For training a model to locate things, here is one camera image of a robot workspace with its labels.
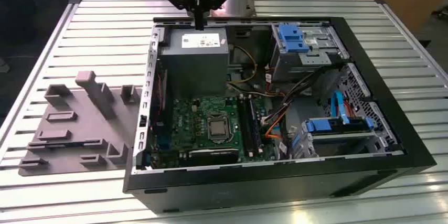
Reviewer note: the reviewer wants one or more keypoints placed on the black RAM slot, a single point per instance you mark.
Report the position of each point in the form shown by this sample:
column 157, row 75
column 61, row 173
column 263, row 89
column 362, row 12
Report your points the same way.
column 261, row 150
column 247, row 129

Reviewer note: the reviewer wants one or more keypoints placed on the blue plastic disk carrier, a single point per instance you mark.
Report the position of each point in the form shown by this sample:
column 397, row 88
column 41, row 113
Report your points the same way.
column 291, row 35

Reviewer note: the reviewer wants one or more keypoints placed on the grey power supply unit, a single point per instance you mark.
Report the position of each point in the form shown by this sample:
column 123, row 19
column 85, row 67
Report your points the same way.
column 193, row 72

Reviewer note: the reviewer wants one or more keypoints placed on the metal drive cage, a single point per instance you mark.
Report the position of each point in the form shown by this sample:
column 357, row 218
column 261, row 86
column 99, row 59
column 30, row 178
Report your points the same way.
column 309, row 61

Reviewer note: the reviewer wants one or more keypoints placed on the green motherboard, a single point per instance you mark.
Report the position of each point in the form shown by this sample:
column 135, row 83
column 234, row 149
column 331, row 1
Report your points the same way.
column 217, row 106

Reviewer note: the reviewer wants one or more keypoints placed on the CPU socket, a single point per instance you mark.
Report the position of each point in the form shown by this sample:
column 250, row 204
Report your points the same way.
column 217, row 116

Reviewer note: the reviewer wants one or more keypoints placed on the silver CPU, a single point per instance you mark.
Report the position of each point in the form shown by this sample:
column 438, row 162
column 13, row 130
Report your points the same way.
column 218, row 128

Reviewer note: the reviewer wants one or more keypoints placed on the hard disk in blue carrier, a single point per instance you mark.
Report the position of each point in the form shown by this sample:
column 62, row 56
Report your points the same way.
column 319, row 125

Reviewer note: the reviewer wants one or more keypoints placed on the blue board connector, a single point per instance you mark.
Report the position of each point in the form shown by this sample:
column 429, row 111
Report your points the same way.
column 165, row 143

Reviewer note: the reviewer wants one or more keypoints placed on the grey parts rack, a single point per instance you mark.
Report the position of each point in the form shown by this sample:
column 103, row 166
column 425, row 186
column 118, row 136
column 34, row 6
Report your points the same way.
column 81, row 127

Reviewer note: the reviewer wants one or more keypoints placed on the black graphics card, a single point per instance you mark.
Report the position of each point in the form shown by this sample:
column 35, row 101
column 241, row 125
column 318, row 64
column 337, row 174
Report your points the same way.
column 210, row 157

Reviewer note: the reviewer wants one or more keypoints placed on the metal disk bay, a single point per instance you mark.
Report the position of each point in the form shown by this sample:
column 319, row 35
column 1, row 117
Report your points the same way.
column 345, row 136

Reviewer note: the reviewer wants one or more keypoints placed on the black chair base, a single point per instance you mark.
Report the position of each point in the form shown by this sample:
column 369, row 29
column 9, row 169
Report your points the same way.
column 443, row 14

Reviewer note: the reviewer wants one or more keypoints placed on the black PC case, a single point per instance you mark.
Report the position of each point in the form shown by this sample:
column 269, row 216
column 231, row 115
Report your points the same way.
column 245, row 190

